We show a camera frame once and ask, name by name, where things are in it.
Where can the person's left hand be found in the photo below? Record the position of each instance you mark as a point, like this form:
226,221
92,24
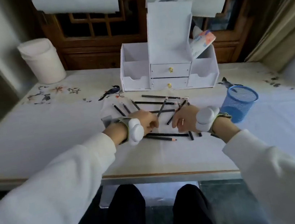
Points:
147,120

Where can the brown wooden lattice cabinet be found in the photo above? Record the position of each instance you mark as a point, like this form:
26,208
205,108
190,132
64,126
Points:
88,58

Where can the person's left leg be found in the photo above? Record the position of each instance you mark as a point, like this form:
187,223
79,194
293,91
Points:
124,218

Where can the person's right forearm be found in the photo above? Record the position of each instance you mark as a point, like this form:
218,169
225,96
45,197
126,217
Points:
268,175

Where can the person's left forearm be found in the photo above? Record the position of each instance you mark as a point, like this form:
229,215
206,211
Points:
65,188

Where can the colourful tissue packet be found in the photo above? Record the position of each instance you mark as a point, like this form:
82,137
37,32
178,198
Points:
201,44

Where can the white swing lid bin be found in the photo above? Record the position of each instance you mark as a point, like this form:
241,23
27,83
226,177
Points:
45,64

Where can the white desk organizer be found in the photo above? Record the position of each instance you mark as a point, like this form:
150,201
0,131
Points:
169,30

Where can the pile of black pencils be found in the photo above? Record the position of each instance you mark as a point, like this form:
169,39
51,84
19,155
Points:
167,134

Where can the person's right leg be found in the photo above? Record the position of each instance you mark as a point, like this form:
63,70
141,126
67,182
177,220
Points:
191,211

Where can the beige curtain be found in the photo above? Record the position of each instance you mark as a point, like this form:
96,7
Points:
290,35

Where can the blue mesh pencil cup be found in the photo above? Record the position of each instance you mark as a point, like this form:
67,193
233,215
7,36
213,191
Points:
241,108

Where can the white cloth covered table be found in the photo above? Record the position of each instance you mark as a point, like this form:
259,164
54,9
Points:
45,146

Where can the person's right hand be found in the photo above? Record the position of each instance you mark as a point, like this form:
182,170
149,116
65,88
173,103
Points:
186,118

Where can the person's leg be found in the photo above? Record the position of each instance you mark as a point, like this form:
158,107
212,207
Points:
124,218
191,211

